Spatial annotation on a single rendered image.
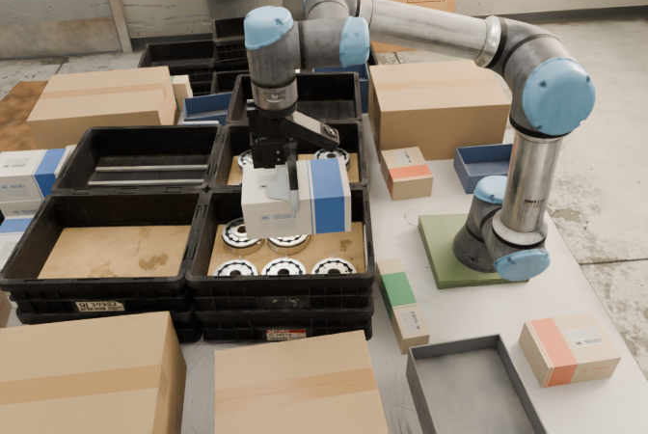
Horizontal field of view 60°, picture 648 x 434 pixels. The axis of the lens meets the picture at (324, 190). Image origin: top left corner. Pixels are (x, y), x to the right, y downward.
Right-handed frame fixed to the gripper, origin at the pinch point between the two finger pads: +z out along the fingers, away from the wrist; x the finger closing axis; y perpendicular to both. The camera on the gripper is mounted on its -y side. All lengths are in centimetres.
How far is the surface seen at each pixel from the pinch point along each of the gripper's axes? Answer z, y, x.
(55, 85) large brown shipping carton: 21, 79, -92
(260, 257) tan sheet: 28.4, 9.9, -10.4
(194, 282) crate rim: 18.7, 22.6, 4.3
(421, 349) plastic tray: 32.7, -23.5, 16.1
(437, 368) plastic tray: 36.2, -26.4, 18.8
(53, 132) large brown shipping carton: 26, 75, -70
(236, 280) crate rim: 18.4, 13.8, 5.0
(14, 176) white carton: 23, 77, -45
